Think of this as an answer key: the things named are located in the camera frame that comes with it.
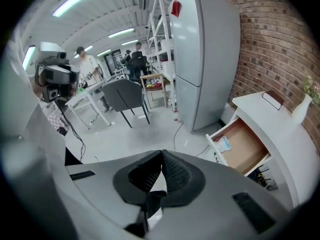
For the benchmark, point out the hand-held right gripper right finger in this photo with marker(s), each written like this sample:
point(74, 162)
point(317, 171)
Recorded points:
point(180, 174)

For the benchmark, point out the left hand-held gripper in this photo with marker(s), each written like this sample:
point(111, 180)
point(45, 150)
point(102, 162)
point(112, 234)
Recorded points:
point(57, 76)

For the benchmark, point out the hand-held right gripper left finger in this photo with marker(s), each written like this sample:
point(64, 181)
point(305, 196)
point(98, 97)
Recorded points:
point(135, 179)

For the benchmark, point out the white blue item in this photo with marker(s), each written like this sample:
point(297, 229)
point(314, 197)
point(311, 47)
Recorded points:
point(224, 144)

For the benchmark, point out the white wooden desk drawer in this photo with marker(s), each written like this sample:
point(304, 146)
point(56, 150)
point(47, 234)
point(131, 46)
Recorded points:
point(245, 146)

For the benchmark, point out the person's left forearm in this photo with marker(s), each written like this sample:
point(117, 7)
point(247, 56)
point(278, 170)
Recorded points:
point(35, 87)

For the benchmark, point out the white desk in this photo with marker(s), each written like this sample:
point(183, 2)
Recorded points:
point(277, 134)

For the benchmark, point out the white table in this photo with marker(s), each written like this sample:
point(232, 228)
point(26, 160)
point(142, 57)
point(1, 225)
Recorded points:
point(85, 97)

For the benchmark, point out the checkered cloth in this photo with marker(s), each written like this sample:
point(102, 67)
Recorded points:
point(56, 119)

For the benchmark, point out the small bottle red label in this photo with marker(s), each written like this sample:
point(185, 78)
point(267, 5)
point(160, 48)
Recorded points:
point(176, 116)

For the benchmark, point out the grey upholstered chair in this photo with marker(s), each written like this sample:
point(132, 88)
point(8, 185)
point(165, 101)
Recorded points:
point(122, 94)

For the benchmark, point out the person's white shirt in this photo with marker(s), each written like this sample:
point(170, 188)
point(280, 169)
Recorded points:
point(27, 139)

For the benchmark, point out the wooden chair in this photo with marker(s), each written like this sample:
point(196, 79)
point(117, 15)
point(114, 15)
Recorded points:
point(155, 91)

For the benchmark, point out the white shelving rack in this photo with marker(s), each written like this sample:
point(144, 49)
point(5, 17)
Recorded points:
point(160, 34)

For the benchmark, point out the light grey refrigerator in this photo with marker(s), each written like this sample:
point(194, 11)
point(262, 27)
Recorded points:
point(200, 59)

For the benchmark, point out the red fridge magnet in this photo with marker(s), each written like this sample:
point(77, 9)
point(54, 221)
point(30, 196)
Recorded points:
point(176, 8)

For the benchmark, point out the white vase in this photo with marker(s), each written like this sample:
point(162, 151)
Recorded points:
point(301, 110)

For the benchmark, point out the pink flower bunch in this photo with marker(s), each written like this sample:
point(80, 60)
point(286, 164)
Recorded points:
point(312, 87)

